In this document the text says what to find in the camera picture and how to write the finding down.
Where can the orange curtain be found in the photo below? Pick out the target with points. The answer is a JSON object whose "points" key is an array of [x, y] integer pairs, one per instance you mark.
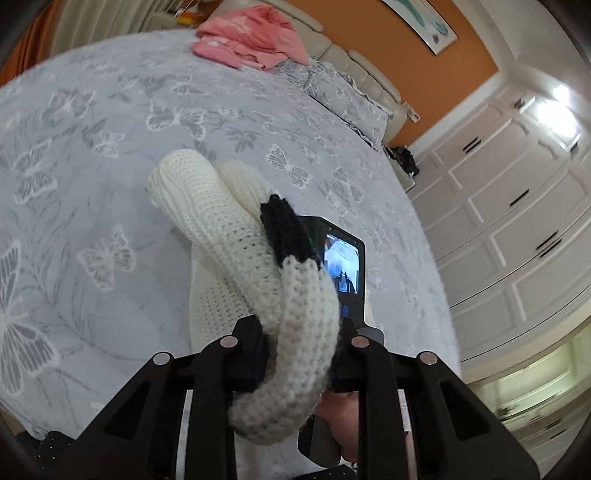
{"points": [[27, 37]]}

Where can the framed wall picture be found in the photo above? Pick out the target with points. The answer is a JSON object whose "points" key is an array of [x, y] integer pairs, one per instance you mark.
{"points": [[422, 23]]}

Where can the white wall switch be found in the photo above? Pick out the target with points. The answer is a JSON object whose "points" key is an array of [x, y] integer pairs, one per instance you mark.
{"points": [[414, 115]]}

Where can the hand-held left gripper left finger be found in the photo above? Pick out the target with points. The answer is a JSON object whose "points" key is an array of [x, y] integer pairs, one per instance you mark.
{"points": [[249, 353]]}

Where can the white wardrobe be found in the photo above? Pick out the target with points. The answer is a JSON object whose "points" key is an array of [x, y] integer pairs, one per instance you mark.
{"points": [[508, 207]]}

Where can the white curtain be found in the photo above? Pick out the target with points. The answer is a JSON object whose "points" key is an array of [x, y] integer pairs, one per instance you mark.
{"points": [[101, 18]]}

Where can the white nightstand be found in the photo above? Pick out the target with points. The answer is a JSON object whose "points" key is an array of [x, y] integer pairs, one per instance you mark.
{"points": [[408, 182]]}

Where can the bed with grey butterfly sheet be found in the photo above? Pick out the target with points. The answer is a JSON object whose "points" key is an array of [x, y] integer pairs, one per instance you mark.
{"points": [[92, 138]]}

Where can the black bag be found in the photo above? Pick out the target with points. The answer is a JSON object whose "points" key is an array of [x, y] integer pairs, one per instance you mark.
{"points": [[404, 159]]}

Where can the large pink garment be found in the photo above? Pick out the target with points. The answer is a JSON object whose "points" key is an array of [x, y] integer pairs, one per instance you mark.
{"points": [[258, 32]]}

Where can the beige padded headboard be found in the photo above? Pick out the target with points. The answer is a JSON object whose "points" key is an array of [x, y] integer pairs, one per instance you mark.
{"points": [[369, 69]]}

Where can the grey butterfly pillow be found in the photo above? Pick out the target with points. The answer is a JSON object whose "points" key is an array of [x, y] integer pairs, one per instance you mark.
{"points": [[293, 74], [351, 101]]}

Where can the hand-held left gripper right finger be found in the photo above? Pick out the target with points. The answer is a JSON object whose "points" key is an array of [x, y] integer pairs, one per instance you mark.
{"points": [[351, 369]]}

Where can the person's right hand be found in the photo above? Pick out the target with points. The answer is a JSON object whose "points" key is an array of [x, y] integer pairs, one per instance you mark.
{"points": [[339, 424]]}

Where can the white red black knit sweater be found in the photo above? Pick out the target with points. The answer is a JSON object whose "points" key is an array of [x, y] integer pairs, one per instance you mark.
{"points": [[231, 240]]}

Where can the small folded pink garment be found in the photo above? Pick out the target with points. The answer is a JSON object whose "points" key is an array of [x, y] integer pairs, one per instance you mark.
{"points": [[214, 50]]}

